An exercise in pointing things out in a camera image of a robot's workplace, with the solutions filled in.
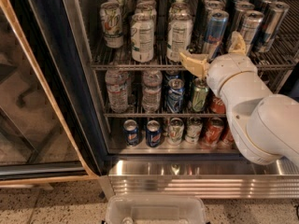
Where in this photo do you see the right coca-cola can bottom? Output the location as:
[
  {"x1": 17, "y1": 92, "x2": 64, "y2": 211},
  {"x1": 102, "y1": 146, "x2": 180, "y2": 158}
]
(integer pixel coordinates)
[{"x1": 218, "y1": 127, "x2": 235, "y2": 149}]

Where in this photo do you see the right 7up can bottom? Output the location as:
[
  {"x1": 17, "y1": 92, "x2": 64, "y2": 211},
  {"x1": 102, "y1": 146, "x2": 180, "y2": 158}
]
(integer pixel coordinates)
[{"x1": 185, "y1": 117, "x2": 203, "y2": 144}]

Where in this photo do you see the far right silver can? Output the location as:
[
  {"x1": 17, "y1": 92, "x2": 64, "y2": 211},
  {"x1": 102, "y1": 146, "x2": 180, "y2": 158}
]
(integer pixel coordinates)
[{"x1": 254, "y1": 1, "x2": 290, "y2": 52}]

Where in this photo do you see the clear plastic bin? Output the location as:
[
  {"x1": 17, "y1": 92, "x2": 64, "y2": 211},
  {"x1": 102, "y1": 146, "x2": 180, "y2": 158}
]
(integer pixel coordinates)
[{"x1": 105, "y1": 194, "x2": 206, "y2": 224}]

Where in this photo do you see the right pepsi can bottom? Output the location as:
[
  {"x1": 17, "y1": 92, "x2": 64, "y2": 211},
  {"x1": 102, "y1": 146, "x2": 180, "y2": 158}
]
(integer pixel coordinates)
[{"x1": 146, "y1": 120, "x2": 162, "y2": 147}]

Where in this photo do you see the green can middle shelf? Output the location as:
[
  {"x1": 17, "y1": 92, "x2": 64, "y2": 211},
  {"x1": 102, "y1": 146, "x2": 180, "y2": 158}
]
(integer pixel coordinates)
[{"x1": 192, "y1": 77, "x2": 209, "y2": 112}]

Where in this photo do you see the left pepsi can bottom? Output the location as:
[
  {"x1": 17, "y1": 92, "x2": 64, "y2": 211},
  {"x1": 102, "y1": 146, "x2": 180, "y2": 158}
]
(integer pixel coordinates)
[{"x1": 123, "y1": 119, "x2": 139, "y2": 147}]

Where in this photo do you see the blue pepsi can middle shelf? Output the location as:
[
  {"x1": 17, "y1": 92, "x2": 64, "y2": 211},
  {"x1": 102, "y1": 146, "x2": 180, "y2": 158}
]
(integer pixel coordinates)
[{"x1": 166, "y1": 78, "x2": 185, "y2": 113}]

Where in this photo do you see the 7up can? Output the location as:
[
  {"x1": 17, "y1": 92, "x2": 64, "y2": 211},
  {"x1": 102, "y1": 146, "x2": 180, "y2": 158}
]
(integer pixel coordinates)
[
  {"x1": 100, "y1": 1, "x2": 123, "y2": 49},
  {"x1": 185, "y1": 117, "x2": 203, "y2": 144},
  {"x1": 167, "y1": 118, "x2": 184, "y2": 145}
]

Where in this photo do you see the middle wire shelf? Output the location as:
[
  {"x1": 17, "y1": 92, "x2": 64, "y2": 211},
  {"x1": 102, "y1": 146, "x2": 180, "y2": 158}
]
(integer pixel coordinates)
[{"x1": 104, "y1": 105, "x2": 226, "y2": 118}]

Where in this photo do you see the white can nutrition label right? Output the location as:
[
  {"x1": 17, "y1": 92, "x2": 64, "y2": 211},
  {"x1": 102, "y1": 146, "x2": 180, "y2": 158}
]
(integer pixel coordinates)
[{"x1": 166, "y1": 13, "x2": 193, "y2": 63}]

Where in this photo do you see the left 7up can bottom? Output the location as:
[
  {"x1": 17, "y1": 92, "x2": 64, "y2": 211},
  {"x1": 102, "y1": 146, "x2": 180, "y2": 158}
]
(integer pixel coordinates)
[{"x1": 167, "y1": 118, "x2": 184, "y2": 145}]

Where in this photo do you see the pepsi can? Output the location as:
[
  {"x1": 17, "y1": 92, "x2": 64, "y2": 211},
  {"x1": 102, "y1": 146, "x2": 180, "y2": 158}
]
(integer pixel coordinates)
[
  {"x1": 123, "y1": 119, "x2": 139, "y2": 147},
  {"x1": 146, "y1": 120, "x2": 162, "y2": 147}
]

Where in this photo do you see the white can nutrition label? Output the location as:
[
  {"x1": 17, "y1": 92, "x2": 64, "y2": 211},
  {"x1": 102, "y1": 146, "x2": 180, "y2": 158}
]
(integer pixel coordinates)
[
  {"x1": 166, "y1": 13, "x2": 193, "y2": 63},
  {"x1": 131, "y1": 13, "x2": 154, "y2": 63}
]

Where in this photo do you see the white can nutrition label left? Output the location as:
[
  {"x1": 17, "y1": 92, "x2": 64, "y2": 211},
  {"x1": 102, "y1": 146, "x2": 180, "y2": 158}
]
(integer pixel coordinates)
[{"x1": 131, "y1": 13, "x2": 154, "y2": 63}]

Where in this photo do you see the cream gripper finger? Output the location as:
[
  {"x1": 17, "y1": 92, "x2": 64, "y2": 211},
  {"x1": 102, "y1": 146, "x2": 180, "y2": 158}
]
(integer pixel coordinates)
[
  {"x1": 179, "y1": 50, "x2": 209, "y2": 78},
  {"x1": 228, "y1": 31, "x2": 246, "y2": 55}
]

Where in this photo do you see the wire shelf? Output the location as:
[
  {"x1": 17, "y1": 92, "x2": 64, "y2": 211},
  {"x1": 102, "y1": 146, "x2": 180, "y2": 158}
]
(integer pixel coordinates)
[
  {"x1": 104, "y1": 105, "x2": 226, "y2": 118},
  {"x1": 91, "y1": 0, "x2": 299, "y2": 71}
]

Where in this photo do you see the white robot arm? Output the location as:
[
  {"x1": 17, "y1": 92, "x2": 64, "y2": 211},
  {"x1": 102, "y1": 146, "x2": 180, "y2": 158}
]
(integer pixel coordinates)
[{"x1": 178, "y1": 32, "x2": 299, "y2": 166}]

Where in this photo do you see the front left 7up can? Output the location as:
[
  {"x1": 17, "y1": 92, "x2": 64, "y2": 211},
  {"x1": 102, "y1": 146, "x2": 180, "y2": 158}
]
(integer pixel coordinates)
[{"x1": 100, "y1": 1, "x2": 123, "y2": 49}]

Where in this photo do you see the blue silver redbull can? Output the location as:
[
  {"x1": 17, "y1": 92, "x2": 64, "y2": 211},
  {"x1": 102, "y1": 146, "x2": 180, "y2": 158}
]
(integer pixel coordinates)
[{"x1": 202, "y1": 9, "x2": 229, "y2": 60}]

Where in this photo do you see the top wire shelf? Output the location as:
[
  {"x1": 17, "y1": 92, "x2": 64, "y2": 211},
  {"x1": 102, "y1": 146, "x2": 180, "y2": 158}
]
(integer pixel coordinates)
[{"x1": 91, "y1": 0, "x2": 299, "y2": 71}]

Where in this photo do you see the silver sugarfree redbull can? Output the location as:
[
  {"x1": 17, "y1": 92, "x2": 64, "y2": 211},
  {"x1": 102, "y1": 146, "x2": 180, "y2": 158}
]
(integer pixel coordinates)
[{"x1": 238, "y1": 10, "x2": 264, "y2": 55}]

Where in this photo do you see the coca-cola can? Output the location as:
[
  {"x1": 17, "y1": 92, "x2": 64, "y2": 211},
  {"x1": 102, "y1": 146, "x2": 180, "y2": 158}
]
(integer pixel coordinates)
[
  {"x1": 218, "y1": 127, "x2": 235, "y2": 149},
  {"x1": 202, "y1": 118, "x2": 224, "y2": 149}
]

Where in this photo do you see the left water bottle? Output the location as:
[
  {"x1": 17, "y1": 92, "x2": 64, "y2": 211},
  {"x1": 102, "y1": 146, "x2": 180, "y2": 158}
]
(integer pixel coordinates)
[{"x1": 105, "y1": 69, "x2": 128, "y2": 113}]

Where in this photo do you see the red coca-cola can middle shelf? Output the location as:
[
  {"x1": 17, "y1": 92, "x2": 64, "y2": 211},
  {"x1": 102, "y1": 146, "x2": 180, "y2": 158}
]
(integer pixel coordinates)
[{"x1": 209, "y1": 95, "x2": 226, "y2": 114}]

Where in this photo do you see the steel fridge base grille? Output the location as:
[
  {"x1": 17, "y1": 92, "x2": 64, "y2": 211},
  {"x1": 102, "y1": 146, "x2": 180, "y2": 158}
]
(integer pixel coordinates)
[{"x1": 99, "y1": 159, "x2": 299, "y2": 199}]

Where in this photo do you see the right water bottle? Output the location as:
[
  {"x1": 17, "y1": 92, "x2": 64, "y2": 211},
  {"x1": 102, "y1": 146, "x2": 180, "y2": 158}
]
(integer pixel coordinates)
[{"x1": 142, "y1": 70, "x2": 163, "y2": 113}]

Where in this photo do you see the glass fridge door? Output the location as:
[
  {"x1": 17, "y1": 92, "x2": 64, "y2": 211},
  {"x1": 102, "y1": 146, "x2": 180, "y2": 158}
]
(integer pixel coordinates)
[{"x1": 0, "y1": 0, "x2": 101, "y2": 185}]

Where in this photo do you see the left coca-cola can bottom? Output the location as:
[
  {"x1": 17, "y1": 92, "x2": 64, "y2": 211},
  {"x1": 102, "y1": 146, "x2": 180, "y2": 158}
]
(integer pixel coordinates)
[{"x1": 202, "y1": 118, "x2": 224, "y2": 149}]

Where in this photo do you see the water bottle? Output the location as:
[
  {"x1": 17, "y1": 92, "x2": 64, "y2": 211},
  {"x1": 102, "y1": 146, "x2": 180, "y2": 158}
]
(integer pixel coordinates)
[
  {"x1": 142, "y1": 70, "x2": 163, "y2": 113},
  {"x1": 105, "y1": 69, "x2": 128, "y2": 113}
]

